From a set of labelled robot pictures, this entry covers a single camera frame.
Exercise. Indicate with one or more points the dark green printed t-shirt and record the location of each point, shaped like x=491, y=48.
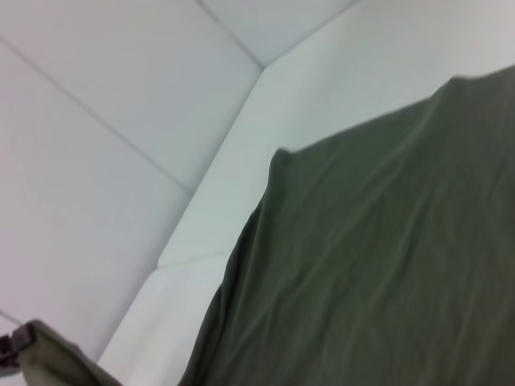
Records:
x=362, y=261

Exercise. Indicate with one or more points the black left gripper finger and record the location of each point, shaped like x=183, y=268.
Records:
x=14, y=343

